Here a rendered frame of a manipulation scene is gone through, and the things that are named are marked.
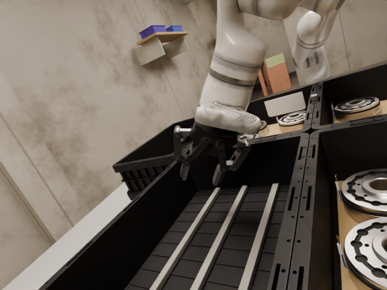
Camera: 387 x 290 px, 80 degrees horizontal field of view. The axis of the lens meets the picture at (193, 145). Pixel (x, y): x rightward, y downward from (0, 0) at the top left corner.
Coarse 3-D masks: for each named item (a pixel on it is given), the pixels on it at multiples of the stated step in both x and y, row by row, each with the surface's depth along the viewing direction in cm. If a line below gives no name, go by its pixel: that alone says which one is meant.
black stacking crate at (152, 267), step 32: (256, 160) 48; (288, 160) 45; (160, 192) 49; (192, 192) 58; (224, 192) 54; (256, 192) 49; (288, 192) 45; (128, 224) 41; (160, 224) 47; (256, 224) 40; (96, 256) 35; (128, 256) 40; (160, 256) 42; (192, 256) 39; (224, 256) 36; (64, 288) 31; (96, 288) 34; (128, 288) 38; (224, 288) 31; (256, 288) 29
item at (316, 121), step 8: (384, 64) 63; (352, 72) 68; (360, 72) 66; (328, 80) 71; (320, 88) 71; (320, 96) 59; (320, 104) 53; (320, 112) 49; (312, 120) 46; (320, 120) 45; (352, 120) 40; (360, 120) 38; (368, 120) 38; (312, 128) 43; (320, 128) 41
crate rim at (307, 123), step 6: (312, 84) 74; (294, 90) 76; (312, 90) 67; (270, 96) 81; (276, 96) 80; (252, 102) 84; (312, 102) 57; (312, 108) 53; (306, 114) 51; (312, 114) 50; (306, 120) 47; (306, 126) 45; (288, 132) 45; (294, 132) 44; (300, 132) 43; (306, 132) 43; (258, 138) 49; (264, 138) 47; (186, 150) 60
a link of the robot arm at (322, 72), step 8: (320, 48) 83; (312, 56) 84; (320, 56) 84; (312, 64) 87; (320, 64) 87; (328, 64) 85; (320, 72) 86; (328, 72) 85; (312, 80) 88; (320, 80) 86
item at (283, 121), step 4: (296, 112) 76; (300, 112) 75; (304, 112) 74; (284, 116) 77; (304, 116) 70; (280, 120) 75; (284, 120) 73; (288, 120) 72; (292, 120) 71; (296, 120) 70; (300, 120) 68; (304, 120) 68; (280, 124) 73; (284, 124) 71; (288, 124) 70; (292, 124) 69
